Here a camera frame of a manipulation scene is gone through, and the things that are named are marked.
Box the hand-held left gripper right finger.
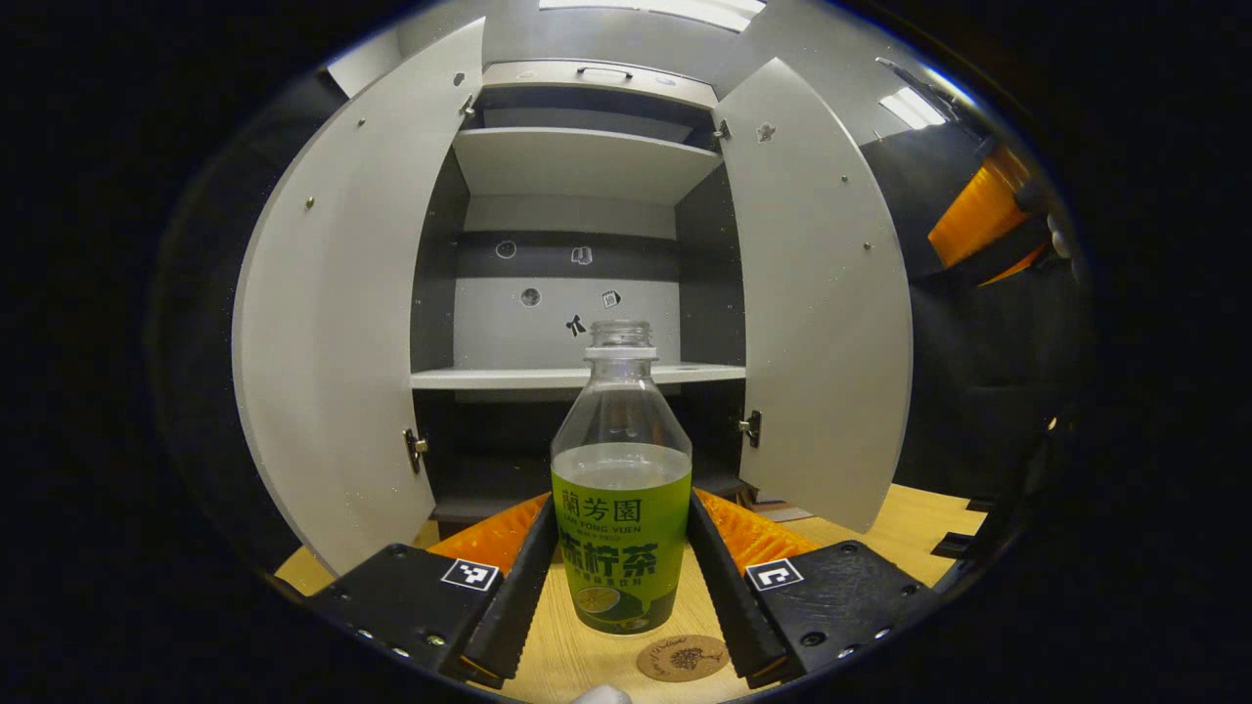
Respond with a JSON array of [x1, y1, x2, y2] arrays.
[[685, 487, 945, 688]]

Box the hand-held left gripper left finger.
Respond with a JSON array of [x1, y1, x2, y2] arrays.
[[308, 492, 559, 690]]

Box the round cork coaster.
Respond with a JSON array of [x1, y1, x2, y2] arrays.
[[636, 634, 732, 683]]

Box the green tea bottle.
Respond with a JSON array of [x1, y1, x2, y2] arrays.
[[550, 320, 693, 637]]

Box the white cabinet door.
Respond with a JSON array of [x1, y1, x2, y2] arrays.
[[712, 57, 914, 534], [232, 17, 487, 578]]

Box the ceiling light panel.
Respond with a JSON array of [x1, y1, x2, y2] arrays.
[[538, 0, 769, 32], [878, 86, 948, 131]]

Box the black backdrop cloth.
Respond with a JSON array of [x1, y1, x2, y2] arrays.
[[147, 68, 1087, 588]]

